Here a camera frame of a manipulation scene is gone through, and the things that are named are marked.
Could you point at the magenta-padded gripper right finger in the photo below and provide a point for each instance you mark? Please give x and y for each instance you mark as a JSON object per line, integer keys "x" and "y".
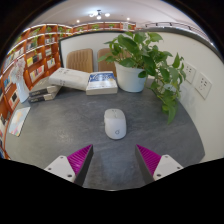
{"x": 165, "y": 166}

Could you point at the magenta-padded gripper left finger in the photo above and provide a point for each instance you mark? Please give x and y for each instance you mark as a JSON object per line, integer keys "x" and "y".
{"x": 63, "y": 166}

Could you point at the white computer mouse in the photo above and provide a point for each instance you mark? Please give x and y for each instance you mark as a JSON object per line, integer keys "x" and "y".
{"x": 115, "y": 124}

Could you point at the dark navy hardcover book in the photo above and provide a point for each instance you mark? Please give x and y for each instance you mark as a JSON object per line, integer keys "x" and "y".
{"x": 41, "y": 97}
{"x": 43, "y": 90}

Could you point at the white pitcher vase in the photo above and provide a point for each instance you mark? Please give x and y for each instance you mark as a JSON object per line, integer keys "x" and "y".
{"x": 22, "y": 91}

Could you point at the thick white book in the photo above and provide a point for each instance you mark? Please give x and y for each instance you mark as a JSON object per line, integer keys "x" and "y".
{"x": 70, "y": 78}

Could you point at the blue and white book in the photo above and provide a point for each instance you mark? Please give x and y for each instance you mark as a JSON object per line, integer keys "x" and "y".
{"x": 101, "y": 84}

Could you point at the green plant in white pot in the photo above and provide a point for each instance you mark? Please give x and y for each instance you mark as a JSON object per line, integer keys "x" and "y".
{"x": 130, "y": 78}

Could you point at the tan upholstered chair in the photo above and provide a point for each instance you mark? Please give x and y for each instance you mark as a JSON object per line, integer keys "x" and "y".
{"x": 106, "y": 65}
{"x": 80, "y": 60}

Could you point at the orange wooden bookshelf unit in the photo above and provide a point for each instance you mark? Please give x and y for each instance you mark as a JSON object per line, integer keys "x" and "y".
{"x": 36, "y": 53}

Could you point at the ceiling lights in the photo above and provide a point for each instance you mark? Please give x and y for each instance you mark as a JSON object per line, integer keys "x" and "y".
{"x": 98, "y": 14}

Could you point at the white wall socket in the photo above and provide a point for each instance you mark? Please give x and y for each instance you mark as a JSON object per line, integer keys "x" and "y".
{"x": 203, "y": 85}
{"x": 190, "y": 72}

